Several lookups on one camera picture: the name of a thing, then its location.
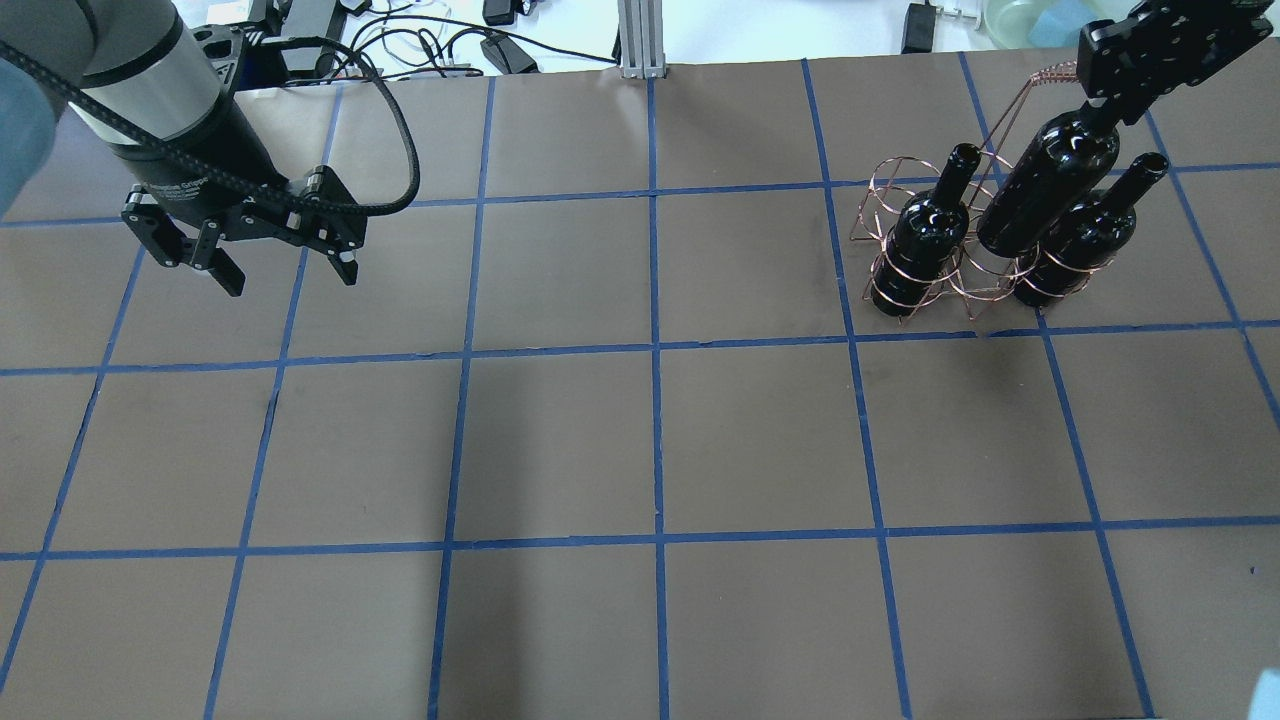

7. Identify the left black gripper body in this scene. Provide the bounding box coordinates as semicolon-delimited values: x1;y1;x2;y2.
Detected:
120;165;369;266

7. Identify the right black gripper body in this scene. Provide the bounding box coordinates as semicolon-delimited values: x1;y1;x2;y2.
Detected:
1076;1;1274;126

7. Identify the dark wine bottle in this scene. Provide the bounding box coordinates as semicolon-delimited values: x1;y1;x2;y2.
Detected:
977;100;1121;259

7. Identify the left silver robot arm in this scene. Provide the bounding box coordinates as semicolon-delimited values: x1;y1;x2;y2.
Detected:
3;1;367;297

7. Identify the dark bottle in basket outer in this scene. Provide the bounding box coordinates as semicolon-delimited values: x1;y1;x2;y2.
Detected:
1012;152;1170;307

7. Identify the dark bottle in basket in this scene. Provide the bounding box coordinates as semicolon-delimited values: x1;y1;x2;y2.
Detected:
1012;152;1170;307
870;143;983;318

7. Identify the dark bottle in basket inner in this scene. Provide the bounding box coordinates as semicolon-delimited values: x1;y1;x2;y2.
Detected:
870;143;983;318

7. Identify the blue sponge block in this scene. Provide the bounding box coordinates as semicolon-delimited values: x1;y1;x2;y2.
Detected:
1030;1;1093;36

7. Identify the green glass bowl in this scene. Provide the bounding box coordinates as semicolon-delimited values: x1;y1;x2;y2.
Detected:
980;1;1125;49

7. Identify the black power brick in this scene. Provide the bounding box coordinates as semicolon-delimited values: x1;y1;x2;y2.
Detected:
900;1;937;55

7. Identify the black power adapter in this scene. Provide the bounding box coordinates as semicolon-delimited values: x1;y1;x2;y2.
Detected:
480;35;540;76

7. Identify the copper wire wine basket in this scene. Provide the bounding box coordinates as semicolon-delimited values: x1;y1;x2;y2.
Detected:
847;60;1079;325

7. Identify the aluminium frame post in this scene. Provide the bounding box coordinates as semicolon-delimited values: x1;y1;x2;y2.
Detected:
617;0;668;79

